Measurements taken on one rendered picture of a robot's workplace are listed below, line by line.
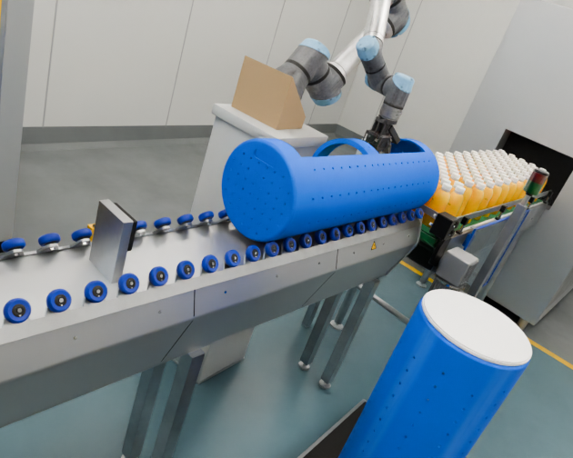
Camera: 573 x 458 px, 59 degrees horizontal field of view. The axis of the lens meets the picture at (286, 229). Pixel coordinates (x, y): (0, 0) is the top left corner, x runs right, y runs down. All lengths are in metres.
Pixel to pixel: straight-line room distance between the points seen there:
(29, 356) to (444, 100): 5.91
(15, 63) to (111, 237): 1.46
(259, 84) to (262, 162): 0.55
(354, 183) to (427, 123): 5.10
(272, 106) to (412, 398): 1.07
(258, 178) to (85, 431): 1.17
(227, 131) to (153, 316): 0.90
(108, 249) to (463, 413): 0.89
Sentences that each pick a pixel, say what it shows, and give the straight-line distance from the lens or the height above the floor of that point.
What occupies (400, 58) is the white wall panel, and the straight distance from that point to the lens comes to 6.79.
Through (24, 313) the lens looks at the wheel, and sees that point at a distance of 1.03.
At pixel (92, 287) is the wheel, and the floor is 0.97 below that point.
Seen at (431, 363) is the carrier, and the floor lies 0.95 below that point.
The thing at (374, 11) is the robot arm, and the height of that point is 1.61.
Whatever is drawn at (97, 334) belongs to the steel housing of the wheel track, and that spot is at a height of 0.87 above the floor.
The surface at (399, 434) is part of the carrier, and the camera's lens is 1.39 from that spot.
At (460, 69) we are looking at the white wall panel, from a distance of 6.49.
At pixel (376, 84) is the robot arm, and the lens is 1.91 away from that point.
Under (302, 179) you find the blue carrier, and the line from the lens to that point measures 1.33.
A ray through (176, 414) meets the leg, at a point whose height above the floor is 0.40.
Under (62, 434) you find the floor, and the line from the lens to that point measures 2.09.
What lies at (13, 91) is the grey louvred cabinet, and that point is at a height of 0.85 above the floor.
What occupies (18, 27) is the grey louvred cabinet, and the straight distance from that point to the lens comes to 2.46.
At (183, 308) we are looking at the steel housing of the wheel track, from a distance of 1.24.
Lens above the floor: 1.61
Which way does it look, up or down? 25 degrees down
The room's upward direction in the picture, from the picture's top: 20 degrees clockwise
